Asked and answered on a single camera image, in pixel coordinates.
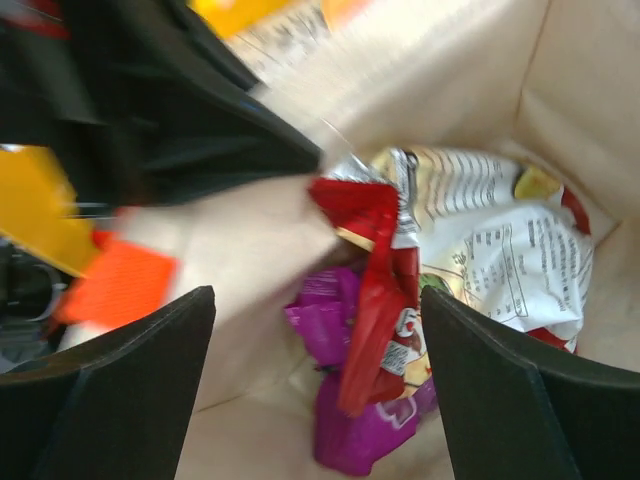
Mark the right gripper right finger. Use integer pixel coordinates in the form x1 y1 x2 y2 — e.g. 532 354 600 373
421 287 639 479

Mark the beige paper grocery bag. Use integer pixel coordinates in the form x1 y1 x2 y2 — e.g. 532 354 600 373
125 1 639 479

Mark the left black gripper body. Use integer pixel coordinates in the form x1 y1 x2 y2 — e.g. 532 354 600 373
1 1 320 205

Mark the yellow deep bin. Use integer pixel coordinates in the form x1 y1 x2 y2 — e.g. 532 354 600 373
1 144 98 277

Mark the yellow flat tray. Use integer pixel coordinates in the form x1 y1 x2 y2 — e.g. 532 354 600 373
187 0 290 39

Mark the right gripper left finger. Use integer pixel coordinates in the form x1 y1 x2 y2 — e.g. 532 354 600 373
1 286 216 480

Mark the white red chips bag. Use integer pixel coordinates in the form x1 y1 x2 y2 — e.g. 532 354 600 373
307 145 596 416

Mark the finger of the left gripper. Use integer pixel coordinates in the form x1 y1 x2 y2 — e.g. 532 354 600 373
54 230 179 330

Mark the purple snack bag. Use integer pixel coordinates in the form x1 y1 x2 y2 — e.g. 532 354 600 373
285 267 437 477

